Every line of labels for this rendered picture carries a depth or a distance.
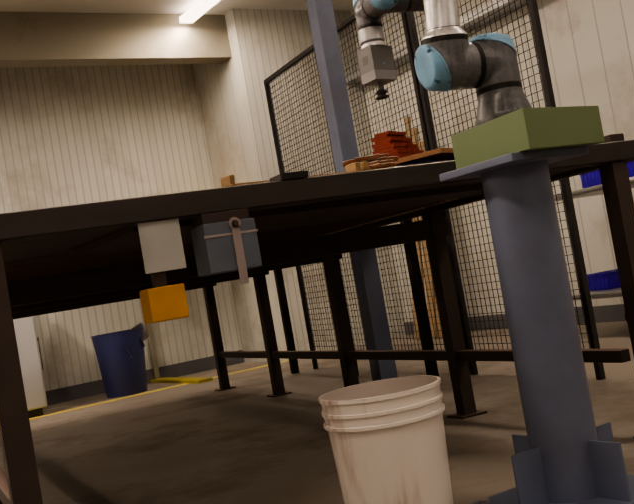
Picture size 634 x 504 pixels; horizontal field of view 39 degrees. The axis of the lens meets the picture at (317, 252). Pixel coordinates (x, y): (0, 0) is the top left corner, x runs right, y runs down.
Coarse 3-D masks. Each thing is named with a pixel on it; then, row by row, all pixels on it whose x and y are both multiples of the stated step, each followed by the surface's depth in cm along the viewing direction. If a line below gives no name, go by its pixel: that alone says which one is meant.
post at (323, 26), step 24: (312, 0) 461; (312, 24) 464; (336, 48) 461; (336, 72) 459; (336, 96) 458; (336, 120) 457; (336, 144) 459; (336, 168) 463; (360, 264) 455; (360, 288) 458; (384, 312) 457; (384, 336) 455; (384, 360) 454
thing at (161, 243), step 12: (144, 228) 209; (156, 228) 210; (168, 228) 211; (144, 240) 208; (156, 240) 209; (168, 240) 211; (180, 240) 212; (144, 252) 208; (156, 252) 209; (168, 252) 210; (180, 252) 212; (144, 264) 208; (156, 264) 209; (168, 264) 210; (180, 264) 211
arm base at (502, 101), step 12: (504, 84) 224; (516, 84) 225; (480, 96) 227; (492, 96) 224; (504, 96) 223; (516, 96) 223; (480, 108) 227; (492, 108) 223; (504, 108) 223; (516, 108) 222; (480, 120) 226
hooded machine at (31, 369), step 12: (24, 324) 676; (24, 336) 675; (24, 348) 674; (36, 348) 678; (24, 360) 673; (36, 360) 677; (24, 372) 672; (36, 372) 676; (24, 384) 671; (36, 384) 675; (36, 396) 674; (36, 408) 674
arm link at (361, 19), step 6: (354, 0) 264; (360, 0) 262; (354, 6) 264; (360, 6) 261; (354, 12) 265; (360, 12) 261; (360, 18) 263; (366, 18) 261; (360, 24) 263; (366, 24) 262; (372, 24) 261; (378, 24) 262
